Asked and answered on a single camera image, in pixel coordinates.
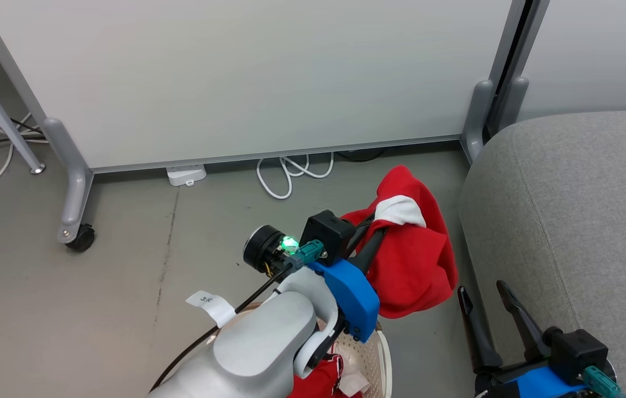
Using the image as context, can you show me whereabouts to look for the red garment with white patch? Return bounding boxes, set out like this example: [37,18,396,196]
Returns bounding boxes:
[340,164,460,321]

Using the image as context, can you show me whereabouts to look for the teal cable connector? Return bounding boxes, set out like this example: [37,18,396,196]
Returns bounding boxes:
[292,239,325,268]
[582,365,624,398]

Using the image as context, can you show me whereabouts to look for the white power strip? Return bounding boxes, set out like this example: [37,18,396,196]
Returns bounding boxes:
[166,164,207,187]

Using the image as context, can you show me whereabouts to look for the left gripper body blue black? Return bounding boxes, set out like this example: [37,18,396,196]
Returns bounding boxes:
[243,224,381,344]

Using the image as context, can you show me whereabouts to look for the narrow white partition board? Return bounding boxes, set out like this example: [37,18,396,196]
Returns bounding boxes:
[498,0,626,136]

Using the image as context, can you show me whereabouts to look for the teal right cable connector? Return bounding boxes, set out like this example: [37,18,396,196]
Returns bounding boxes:
[582,365,624,398]

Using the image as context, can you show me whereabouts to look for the long white floor cable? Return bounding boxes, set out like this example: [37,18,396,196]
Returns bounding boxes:
[0,112,48,197]

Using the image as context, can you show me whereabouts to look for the white paper label tag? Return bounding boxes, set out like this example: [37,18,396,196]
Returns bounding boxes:
[185,290,237,328]

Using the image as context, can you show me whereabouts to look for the black cable under partition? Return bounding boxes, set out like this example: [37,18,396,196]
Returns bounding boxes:
[337,148,386,163]

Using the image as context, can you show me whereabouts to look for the black castor wheel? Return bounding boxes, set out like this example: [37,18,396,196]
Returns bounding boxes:
[65,223,97,254]

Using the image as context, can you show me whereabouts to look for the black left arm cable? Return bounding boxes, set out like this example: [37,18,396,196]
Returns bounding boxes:
[149,260,298,393]

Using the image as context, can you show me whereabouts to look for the coiled white cable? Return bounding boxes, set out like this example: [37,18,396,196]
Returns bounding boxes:
[256,152,336,200]

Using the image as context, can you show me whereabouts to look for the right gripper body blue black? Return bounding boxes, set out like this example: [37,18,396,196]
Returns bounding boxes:
[473,358,595,398]

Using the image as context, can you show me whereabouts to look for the teal left cable connector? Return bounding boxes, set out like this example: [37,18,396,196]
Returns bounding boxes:
[292,239,325,268]

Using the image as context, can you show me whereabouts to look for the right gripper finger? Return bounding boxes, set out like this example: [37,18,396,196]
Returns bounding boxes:
[496,280,550,363]
[457,286,504,376]

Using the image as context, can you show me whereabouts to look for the red jersey with black print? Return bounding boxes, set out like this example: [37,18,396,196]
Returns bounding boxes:
[290,354,348,398]

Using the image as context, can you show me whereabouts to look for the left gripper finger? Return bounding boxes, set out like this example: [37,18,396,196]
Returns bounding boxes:
[346,215,376,260]
[354,227,389,276]

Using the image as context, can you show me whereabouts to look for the pale pink cloth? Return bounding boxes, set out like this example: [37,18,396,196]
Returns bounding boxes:
[338,362,371,397]

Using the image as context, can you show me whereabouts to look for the large white partition board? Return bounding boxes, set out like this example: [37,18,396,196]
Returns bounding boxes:
[0,0,532,245]

